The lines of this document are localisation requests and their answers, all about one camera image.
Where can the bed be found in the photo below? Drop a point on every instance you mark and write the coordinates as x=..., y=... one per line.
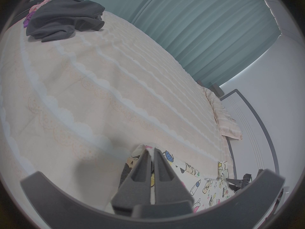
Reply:
x=100, y=92

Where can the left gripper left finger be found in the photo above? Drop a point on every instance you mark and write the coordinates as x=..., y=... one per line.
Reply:
x=135, y=185

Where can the pile of clothes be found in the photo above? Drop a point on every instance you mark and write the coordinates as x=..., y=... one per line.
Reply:
x=39, y=6

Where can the black garment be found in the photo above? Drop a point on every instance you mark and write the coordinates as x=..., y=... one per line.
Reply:
x=64, y=18

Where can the blue-green curtain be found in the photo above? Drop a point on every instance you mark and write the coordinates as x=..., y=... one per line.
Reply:
x=202, y=27

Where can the white printed pyjama top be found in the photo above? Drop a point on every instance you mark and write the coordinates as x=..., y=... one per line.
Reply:
x=209, y=187

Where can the cream pillow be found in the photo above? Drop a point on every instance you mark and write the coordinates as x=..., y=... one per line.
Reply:
x=225, y=118

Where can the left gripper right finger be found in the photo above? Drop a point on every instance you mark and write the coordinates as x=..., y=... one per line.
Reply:
x=164, y=185

